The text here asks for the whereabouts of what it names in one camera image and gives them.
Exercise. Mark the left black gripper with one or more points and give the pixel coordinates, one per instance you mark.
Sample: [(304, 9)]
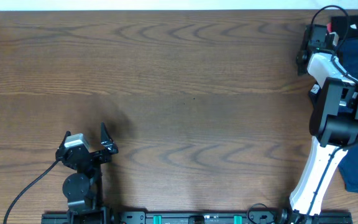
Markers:
[(109, 145)]

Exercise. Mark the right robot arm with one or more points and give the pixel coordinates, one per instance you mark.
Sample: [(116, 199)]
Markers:
[(333, 125)]

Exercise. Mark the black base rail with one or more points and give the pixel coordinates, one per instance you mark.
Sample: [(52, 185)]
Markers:
[(254, 215)]

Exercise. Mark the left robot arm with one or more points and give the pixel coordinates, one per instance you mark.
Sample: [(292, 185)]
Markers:
[(84, 188)]

